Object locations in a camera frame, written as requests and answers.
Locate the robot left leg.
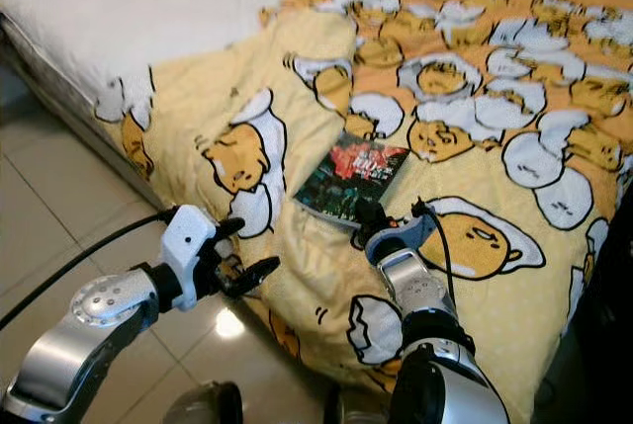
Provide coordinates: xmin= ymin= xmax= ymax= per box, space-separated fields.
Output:
xmin=163 ymin=381 xmax=243 ymax=424

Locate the yellow cartoon egg blanket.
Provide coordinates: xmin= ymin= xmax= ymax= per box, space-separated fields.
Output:
xmin=94 ymin=0 xmax=633 ymax=423

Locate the white quilted mattress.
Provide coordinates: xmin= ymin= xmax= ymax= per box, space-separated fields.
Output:
xmin=0 ymin=0 xmax=357 ymax=217

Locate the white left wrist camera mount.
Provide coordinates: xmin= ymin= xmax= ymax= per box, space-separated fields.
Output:
xmin=166 ymin=205 xmax=221 ymax=311

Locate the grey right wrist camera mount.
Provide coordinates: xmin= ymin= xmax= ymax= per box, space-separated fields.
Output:
xmin=364 ymin=214 xmax=442 ymax=267

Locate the dark cover book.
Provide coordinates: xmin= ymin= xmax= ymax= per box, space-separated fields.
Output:
xmin=294 ymin=130 xmax=409 ymax=225

